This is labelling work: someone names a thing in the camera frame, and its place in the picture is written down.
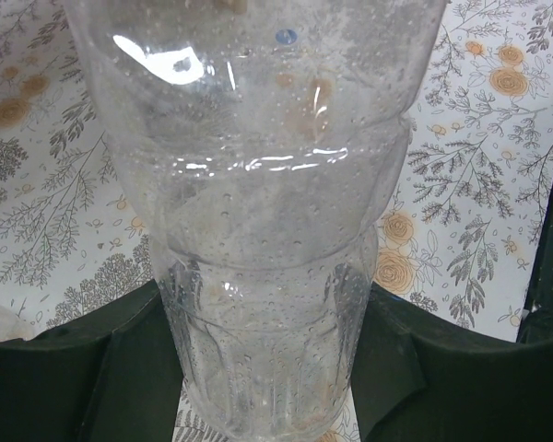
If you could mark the blue cap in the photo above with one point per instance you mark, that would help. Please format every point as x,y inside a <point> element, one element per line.
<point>286,36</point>

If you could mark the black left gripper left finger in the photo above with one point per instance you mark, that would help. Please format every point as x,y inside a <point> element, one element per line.
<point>110,375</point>

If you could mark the clear round bottle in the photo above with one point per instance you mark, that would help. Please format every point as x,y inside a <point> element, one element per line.
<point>260,170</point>

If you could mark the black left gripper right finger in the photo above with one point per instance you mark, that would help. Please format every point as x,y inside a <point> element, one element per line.
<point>417,377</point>

